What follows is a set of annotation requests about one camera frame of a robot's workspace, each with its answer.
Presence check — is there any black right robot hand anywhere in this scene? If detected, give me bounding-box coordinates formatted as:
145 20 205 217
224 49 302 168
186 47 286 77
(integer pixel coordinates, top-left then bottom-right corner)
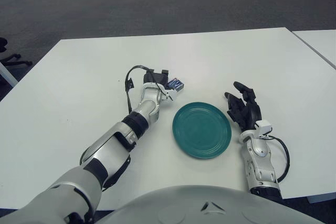
224 81 263 132

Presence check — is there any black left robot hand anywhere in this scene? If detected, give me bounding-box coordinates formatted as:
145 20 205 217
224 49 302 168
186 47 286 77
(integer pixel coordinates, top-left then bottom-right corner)
143 69 170 86

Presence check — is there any blue gum box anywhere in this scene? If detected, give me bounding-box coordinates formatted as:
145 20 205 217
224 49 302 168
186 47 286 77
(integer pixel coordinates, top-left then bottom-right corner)
167 77 186 92

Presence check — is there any teal round plate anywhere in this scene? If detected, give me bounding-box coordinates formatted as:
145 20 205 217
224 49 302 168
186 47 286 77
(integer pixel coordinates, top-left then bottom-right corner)
172 102 233 159

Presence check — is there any grey robot torso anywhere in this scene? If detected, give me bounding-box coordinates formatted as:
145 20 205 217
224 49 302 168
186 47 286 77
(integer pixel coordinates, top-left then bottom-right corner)
94 185 326 224

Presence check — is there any white table leg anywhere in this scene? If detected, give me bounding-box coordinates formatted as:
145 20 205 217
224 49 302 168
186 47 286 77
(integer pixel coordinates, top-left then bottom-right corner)
0 62 18 88

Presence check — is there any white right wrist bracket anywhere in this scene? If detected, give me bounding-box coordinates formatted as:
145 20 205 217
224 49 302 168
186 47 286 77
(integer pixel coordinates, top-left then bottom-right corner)
254 120 273 137

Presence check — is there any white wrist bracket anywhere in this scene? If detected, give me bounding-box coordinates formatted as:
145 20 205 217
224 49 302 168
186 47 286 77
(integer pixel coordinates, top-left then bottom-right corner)
254 120 273 137
159 86 180 101

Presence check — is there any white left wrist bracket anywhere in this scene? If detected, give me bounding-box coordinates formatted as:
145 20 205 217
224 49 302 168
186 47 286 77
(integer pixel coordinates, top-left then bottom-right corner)
159 86 180 101

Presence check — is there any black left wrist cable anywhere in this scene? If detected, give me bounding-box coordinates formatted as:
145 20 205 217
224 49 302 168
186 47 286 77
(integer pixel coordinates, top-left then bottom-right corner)
124 65 155 113

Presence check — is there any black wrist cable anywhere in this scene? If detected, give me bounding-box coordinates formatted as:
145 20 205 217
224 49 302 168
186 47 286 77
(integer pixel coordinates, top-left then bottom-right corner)
124 65 155 113
265 135 290 183

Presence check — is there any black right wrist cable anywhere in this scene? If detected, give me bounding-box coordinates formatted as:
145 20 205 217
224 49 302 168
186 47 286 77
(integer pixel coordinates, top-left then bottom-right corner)
265 135 290 183

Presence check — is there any grey table frame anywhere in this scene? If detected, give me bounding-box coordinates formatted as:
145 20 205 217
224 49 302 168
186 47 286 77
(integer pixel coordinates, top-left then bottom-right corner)
309 195 336 204

